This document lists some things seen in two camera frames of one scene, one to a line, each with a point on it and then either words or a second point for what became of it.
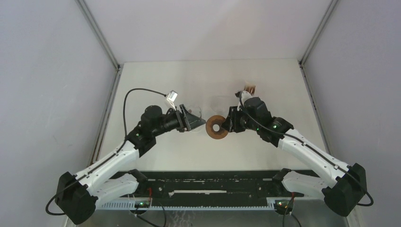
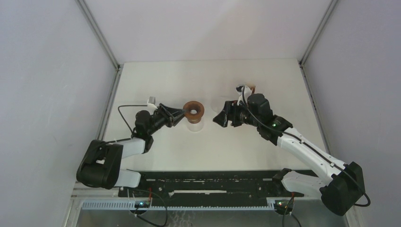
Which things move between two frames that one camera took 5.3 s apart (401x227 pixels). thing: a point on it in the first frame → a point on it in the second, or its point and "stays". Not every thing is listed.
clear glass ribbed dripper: [220, 105] stays
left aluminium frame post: [118, 66] stays
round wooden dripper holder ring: [216, 119] → [195, 110]
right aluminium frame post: [303, 58] stays
